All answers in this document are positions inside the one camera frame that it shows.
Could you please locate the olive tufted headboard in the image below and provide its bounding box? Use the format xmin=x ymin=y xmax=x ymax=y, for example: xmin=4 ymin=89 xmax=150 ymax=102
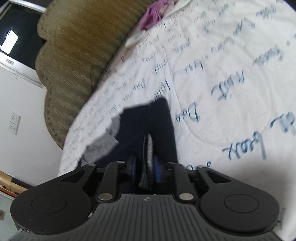
xmin=35 ymin=1 xmax=151 ymax=147

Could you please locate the window with white frame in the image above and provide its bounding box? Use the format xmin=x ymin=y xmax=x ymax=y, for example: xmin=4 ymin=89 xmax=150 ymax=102
xmin=1 ymin=1 xmax=46 ymax=88

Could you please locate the white script-printed bedspread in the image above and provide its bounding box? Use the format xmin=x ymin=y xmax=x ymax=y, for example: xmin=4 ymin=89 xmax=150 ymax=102
xmin=59 ymin=1 xmax=295 ymax=240

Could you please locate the navy and grey sweater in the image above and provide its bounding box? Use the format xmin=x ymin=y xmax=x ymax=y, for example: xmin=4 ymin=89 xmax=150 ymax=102
xmin=78 ymin=98 xmax=178 ymax=189

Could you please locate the wooden gold wardrobe frame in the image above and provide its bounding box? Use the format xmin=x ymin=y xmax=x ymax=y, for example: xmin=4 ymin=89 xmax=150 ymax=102
xmin=0 ymin=171 xmax=32 ymax=197

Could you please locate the white wall socket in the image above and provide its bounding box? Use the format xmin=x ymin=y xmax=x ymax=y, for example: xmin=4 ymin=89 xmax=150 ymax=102
xmin=9 ymin=111 xmax=21 ymax=135

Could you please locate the purple cloth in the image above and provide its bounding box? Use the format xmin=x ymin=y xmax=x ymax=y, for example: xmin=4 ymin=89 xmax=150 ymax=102
xmin=139 ymin=0 xmax=178 ymax=31

